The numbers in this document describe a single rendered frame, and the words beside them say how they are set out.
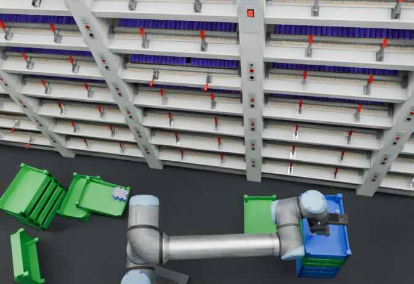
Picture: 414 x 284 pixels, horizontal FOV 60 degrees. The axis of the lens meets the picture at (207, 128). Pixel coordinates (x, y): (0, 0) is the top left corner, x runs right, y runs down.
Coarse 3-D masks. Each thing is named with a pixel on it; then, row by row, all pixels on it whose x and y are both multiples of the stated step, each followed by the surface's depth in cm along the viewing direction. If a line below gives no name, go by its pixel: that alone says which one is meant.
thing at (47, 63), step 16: (0, 48) 191; (16, 48) 193; (32, 48) 190; (0, 64) 192; (16, 64) 192; (32, 64) 190; (48, 64) 188; (64, 64) 186; (80, 64) 185; (96, 64) 183
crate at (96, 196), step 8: (88, 176) 241; (88, 184) 246; (96, 184) 247; (104, 184) 246; (112, 184) 243; (88, 192) 243; (96, 192) 244; (104, 192) 245; (112, 192) 246; (80, 200) 239; (88, 200) 240; (96, 200) 241; (104, 200) 242; (112, 200) 243; (80, 208) 236; (88, 208) 232; (96, 208) 238; (104, 208) 239; (112, 208) 240; (120, 208) 241; (112, 216) 237; (120, 216) 233
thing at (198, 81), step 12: (120, 60) 176; (240, 60) 170; (120, 72) 177; (132, 72) 178; (144, 72) 177; (168, 72) 175; (240, 72) 165; (168, 84) 177; (180, 84) 175; (192, 84) 172; (204, 84) 170; (216, 84) 169; (228, 84) 168; (240, 84) 167
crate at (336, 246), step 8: (328, 200) 187; (336, 200) 183; (328, 208) 185; (336, 208) 184; (304, 224) 181; (304, 232) 174; (336, 232) 177; (344, 232) 174; (304, 240) 172; (312, 240) 176; (320, 240) 176; (328, 240) 176; (336, 240) 175; (344, 240) 174; (304, 248) 172; (312, 248) 174; (320, 248) 174; (328, 248) 173; (336, 248) 173; (344, 248) 173; (304, 256) 172; (312, 256) 170; (320, 256) 169; (328, 256) 169; (336, 256) 168; (344, 256) 167
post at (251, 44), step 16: (240, 0) 128; (240, 16) 133; (240, 32) 140; (240, 48) 146; (256, 48) 145; (256, 64) 152; (256, 80) 160; (256, 96) 169; (256, 112) 179; (256, 176) 236
